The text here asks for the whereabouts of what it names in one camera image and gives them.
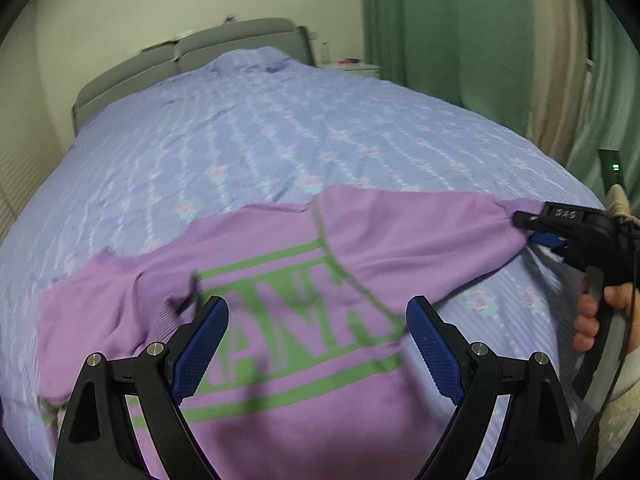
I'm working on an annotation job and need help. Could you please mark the purple sweater with green print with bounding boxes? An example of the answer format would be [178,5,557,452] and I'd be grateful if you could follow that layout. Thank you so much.
[37,184,542,479]

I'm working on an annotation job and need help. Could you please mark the person's right hand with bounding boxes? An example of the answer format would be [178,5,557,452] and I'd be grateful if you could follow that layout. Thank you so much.
[572,278,640,354]

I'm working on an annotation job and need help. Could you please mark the beige curtain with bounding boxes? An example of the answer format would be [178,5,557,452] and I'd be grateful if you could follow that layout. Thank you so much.
[527,0,588,165]

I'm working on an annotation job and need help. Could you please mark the grey upholstered headboard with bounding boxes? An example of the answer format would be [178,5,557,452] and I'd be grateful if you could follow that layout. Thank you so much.
[72,18,316,133]

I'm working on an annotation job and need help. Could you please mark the clear water bottle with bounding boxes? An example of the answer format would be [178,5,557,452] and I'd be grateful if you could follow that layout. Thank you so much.
[321,42,331,65]

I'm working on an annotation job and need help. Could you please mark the blue floral striped bedspread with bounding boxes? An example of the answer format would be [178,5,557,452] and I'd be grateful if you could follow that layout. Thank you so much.
[1,49,598,479]

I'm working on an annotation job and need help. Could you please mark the white nightstand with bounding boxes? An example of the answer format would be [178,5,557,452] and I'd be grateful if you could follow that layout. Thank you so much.
[320,62,380,79]

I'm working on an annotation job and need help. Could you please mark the black tracker with green light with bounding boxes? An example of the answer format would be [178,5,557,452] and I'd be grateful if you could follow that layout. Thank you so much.
[598,148,625,194]

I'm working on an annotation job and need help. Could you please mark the green curtain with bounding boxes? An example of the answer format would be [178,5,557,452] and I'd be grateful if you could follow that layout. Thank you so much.
[362,0,639,204]

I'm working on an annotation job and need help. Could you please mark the white louvered wardrobe doors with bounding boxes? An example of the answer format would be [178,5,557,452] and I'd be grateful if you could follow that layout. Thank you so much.
[0,2,63,236]

